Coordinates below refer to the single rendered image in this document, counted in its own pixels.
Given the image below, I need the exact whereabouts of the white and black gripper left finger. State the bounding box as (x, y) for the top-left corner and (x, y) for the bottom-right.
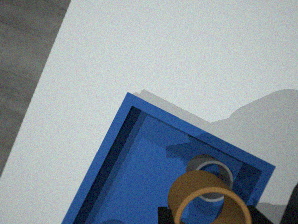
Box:
(158, 207), (175, 224)

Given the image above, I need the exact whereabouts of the bronze bushing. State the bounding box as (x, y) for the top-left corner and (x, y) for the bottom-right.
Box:
(167, 170), (252, 224)

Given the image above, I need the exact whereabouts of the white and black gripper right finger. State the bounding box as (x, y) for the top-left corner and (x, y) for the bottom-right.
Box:
(246, 205), (273, 224)

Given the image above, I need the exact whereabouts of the grey metal bushing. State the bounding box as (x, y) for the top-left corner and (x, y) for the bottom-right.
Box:
(186, 154), (233, 202)

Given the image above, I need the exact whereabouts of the blue crate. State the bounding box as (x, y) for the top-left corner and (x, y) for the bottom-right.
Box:
(61, 92), (276, 224)

